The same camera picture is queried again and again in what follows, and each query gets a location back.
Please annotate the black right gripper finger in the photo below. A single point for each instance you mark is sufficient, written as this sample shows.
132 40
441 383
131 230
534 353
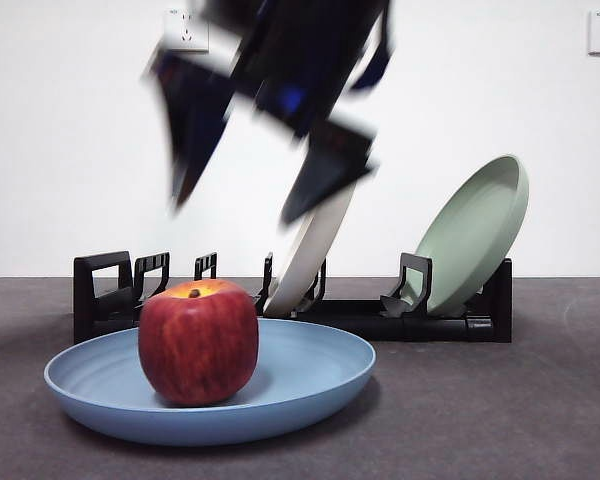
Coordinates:
325 175
192 120

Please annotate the black plate rack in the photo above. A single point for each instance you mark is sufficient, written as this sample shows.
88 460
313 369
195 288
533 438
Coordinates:
430 330

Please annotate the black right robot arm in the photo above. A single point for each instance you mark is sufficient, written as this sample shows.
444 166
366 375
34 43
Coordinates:
310 55

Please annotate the green plate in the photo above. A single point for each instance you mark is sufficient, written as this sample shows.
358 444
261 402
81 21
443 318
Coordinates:
470 235

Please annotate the red apple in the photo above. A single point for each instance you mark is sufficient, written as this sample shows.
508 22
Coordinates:
197 345

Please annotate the blue plate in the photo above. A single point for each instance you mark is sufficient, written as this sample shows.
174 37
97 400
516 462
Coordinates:
305 370

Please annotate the cream plate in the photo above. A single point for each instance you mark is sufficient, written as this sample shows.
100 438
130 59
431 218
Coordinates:
300 270

